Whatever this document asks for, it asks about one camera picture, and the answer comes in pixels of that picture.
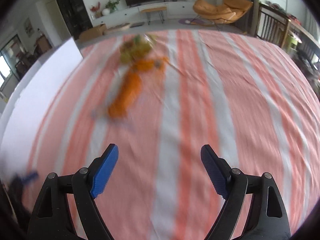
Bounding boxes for white tv cabinet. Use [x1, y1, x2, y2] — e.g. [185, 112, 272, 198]
[92, 1, 197, 27]

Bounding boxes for brown cardboard box on floor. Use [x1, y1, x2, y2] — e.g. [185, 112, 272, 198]
[79, 24, 107, 42]

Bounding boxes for striped orange tablecloth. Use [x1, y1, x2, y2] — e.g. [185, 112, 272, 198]
[23, 30, 319, 239]

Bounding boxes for white cardboard box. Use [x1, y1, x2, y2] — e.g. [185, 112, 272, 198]
[1, 38, 83, 180]

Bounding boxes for clear bag mixed snacks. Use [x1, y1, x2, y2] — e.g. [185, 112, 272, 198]
[119, 34, 157, 64]

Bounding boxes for orange lounge chair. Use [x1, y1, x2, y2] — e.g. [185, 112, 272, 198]
[193, 0, 253, 24]

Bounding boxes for dark wooden chair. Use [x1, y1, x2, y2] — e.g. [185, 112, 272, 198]
[254, 2, 291, 48]

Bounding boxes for dark glass cabinet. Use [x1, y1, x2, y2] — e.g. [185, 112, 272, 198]
[56, 0, 92, 40]

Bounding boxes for small wooden bench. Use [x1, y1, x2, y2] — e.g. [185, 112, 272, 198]
[140, 6, 167, 25]

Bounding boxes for orange snack bag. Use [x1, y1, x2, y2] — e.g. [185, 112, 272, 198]
[106, 57, 169, 119]

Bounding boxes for red flower vase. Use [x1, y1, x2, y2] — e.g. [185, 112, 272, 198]
[90, 2, 102, 19]

